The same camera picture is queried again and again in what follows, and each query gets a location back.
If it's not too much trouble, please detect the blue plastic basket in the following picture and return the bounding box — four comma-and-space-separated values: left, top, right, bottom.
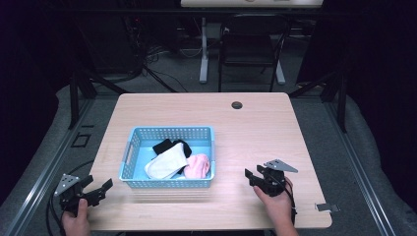
118, 126, 216, 190

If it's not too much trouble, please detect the bundle of floor cables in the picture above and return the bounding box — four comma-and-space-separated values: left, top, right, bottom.
122, 16, 205, 93

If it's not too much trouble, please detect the black metal stand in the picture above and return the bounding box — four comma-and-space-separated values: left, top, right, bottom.
288, 69, 349, 134
67, 69, 130, 131

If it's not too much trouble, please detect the person's left hand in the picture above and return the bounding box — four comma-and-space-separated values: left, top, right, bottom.
61, 198, 91, 236

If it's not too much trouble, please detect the black folding chair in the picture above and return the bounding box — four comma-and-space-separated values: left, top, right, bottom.
217, 14, 293, 93

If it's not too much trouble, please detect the white-legged desk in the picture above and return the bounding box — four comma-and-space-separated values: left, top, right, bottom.
180, 0, 325, 85

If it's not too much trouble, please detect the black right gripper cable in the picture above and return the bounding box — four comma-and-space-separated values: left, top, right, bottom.
284, 178, 298, 227

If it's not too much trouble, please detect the white sock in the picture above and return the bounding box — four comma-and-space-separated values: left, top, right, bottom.
144, 142, 189, 180

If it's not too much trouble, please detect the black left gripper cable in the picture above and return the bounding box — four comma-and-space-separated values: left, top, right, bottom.
45, 159, 96, 236

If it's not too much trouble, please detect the person's right hand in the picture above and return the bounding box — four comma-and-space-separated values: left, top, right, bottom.
253, 178, 296, 228

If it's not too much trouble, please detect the pink sock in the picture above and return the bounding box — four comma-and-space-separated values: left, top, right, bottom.
183, 153, 211, 180

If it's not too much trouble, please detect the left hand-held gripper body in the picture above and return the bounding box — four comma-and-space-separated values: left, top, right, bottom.
53, 173, 89, 217

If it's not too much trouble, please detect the aluminium floor rail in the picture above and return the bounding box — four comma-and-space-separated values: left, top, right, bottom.
4, 97, 96, 236
323, 99, 399, 236

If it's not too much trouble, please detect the grey metal bracket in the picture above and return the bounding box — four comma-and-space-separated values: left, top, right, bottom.
315, 203, 341, 213

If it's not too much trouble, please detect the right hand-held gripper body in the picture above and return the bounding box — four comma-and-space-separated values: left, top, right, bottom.
259, 158, 299, 198

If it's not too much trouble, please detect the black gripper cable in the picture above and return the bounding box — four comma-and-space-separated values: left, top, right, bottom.
45, 159, 96, 236
284, 178, 298, 227

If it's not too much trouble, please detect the black sock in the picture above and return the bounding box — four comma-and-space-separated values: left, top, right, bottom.
151, 138, 193, 175

